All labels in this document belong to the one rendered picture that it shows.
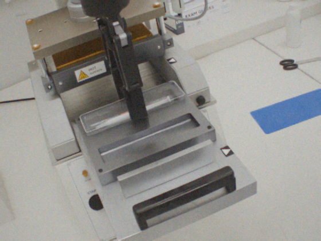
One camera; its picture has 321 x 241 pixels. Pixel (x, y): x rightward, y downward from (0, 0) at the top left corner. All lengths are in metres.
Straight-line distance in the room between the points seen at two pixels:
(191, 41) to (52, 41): 0.64
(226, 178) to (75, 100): 0.46
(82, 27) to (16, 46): 0.67
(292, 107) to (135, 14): 0.50
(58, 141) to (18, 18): 0.73
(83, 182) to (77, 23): 0.32
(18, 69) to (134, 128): 0.86
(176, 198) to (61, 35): 0.41
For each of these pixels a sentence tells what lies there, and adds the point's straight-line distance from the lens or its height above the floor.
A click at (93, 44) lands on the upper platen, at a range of 0.86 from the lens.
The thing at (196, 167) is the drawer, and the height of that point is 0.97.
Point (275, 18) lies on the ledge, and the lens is 1.46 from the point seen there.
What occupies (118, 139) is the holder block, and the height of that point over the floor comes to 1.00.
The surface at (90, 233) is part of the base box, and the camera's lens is 0.85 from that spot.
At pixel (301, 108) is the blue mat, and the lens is 1.10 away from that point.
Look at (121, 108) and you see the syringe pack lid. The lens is 0.74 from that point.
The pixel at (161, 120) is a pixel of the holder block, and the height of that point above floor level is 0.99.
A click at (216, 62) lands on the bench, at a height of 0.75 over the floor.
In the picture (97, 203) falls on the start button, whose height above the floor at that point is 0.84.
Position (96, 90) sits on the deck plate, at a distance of 0.95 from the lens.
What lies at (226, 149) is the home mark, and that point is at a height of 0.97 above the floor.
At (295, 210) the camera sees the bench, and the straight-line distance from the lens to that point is 0.87.
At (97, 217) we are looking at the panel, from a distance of 0.84.
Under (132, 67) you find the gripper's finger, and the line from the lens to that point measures 0.63.
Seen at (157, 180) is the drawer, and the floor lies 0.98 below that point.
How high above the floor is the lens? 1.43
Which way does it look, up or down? 38 degrees down
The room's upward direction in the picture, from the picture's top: 12 degrees counter-clockwise
